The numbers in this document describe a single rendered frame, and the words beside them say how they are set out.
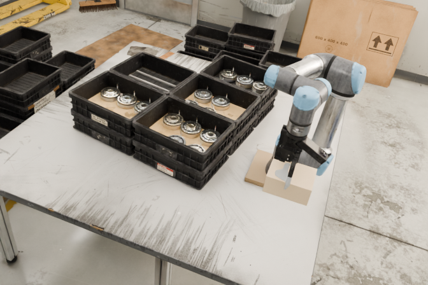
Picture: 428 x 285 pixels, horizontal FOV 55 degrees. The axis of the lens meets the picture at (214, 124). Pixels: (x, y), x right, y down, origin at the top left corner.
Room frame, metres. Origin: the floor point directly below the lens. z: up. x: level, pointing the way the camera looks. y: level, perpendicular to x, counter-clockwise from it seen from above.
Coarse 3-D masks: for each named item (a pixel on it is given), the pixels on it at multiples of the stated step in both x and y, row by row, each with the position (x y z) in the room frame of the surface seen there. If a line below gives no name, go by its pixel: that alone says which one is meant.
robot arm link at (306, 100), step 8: (304, 88) 1.11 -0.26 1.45; (312, 88) 1.11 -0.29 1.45; (296, 96) 1.08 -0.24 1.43; (304, 96) 1.07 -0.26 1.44; (312, 96) 1.07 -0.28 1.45; (296, 104) 1.07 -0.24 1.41; (304, 104) 1.06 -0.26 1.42; (312, 104) 1.06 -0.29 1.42; (320, 104) 1.12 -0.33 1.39; (296, 112) 1.07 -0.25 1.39; (304, 112) 1.06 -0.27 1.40; (312, 112) 1.06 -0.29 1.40; (296, 120) 1.06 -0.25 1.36; (304, 120) 1.06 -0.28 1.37; (312, 120) 1.08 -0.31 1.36
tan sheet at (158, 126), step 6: (162, 120) 1.68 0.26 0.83; (156, 126) 1.63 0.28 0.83; (162, 126) 1.64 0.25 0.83; (162, 132) 1.59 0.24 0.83; (168, 132) 1.59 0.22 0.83; (174, 132) 1.60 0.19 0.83; (186, 138) 1.56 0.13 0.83; (192, 138) 1.57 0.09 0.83; (198, 138) 1.58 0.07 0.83; (186, 144) 1.52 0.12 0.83
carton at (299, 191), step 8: (272, 168) 1.10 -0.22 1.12; (280, 168) 1.10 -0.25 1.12; (296, 168) 1.11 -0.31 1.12; (304, 168) 1.12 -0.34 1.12; (312, 168) 1.13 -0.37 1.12; (272, 176) 1.06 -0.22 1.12; (296, 176) 1.07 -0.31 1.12; (304, 176) 1.08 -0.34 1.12; (312, 176) 1.08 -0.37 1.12; (264, 184) 1.05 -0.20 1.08; (272, 184) 1.05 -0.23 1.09; (280, 184) 1.04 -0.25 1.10; (296, 184) 1.03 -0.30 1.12; (304, 184) 1.04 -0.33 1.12; (312, 184) 1.04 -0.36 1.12; (272, 192) 1.04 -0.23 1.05; (280, 192) 1.04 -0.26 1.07; (288, 192) 1.03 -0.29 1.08; (296, 192) 1.02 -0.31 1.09; (304, 192) 1.02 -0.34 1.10; (296, 200) 1.02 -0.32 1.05; (304, 200) 1.01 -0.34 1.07
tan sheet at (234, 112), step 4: (192, 96) 1.95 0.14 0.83; (212, 96) 1.97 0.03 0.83; (192, 100) 1.91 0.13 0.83; (200, 104) 1.87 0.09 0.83; (204, 104) 1.88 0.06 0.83; (208, 104) 1.88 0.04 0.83; (232, 104) 1.92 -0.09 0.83; (232, 108) 1.88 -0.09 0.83; (236, 108) 1.88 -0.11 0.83; (240, 108) 1.89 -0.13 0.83; (220, 112) 1.83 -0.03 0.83; (224, 112) 1.83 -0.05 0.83; (228, 112) 1.84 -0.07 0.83; (232, 112) 1.84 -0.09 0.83; (236, 112) 1.85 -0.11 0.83; (240, 112) 1.85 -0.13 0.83; (228, 116) 1.79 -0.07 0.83; (232, 116) 1.80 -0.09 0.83; (236, 116) 1.80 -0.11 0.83
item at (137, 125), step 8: (168, 96) 1.76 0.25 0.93; (144, 112) 1.60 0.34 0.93; (208, 112) 1.67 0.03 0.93; (136, 120) 1.53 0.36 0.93; (224, 120) 1.62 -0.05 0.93; (136, 128) 1.49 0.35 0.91; (144, 128) 1.47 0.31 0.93; (232, 128) 1.58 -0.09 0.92; (160, 136) 1.43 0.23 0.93; (224, 136) 1.50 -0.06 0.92; (176, 144) 1.40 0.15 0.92; (184, 144) 1.39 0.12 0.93; (216, 144) 1.43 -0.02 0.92; (192, 152) 1.36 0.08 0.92; (200, 152) 1.36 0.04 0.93; (208, 152) 1.37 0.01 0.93
